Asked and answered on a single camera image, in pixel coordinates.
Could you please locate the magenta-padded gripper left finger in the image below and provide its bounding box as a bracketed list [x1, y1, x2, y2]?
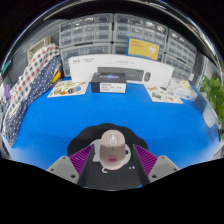
[45, 143, 95, 186]

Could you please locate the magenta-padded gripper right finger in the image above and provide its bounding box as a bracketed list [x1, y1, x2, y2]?
[133, 143, 182, 186]

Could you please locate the pink computer mouse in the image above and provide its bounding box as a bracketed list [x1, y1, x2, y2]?
[99, 129, 128, 171]

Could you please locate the black mouse pad with eyes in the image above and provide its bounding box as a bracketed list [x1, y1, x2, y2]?
[67, 122, 149, 191]

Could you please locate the colourful printed card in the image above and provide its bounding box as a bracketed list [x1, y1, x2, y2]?
[145, 85, 184, 105]
[46, 79, 90, 99]

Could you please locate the clear plastic box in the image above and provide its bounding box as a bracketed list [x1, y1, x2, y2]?
[168, 78, 198, 102]

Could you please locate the checkered and polka-dot cloth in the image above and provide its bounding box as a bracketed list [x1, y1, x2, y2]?
[1, 43, 64, 148]

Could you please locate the green potted plant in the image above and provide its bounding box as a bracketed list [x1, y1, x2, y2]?
[199, 75, 224, 141]

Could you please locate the yellow and red toy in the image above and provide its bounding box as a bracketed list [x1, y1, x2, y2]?
[51, 70, 63, 84]

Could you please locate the purple bag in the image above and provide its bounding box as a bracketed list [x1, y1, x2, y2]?
[3, 83, 12, 101]

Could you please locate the small black box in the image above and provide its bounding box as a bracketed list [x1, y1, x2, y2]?
[90, 72, 128, 94]

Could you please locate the long white keyboard box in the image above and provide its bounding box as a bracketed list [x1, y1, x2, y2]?
[68, 54, 175, 88]

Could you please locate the yellow and blue box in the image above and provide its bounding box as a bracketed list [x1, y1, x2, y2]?
[126, 36, 161, 62]

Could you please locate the white woven basket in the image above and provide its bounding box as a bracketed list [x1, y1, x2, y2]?
[27, 36, 53, 63]

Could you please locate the grey pegboard wall panel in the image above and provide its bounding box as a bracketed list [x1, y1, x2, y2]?
[9, 19, 64, 68]

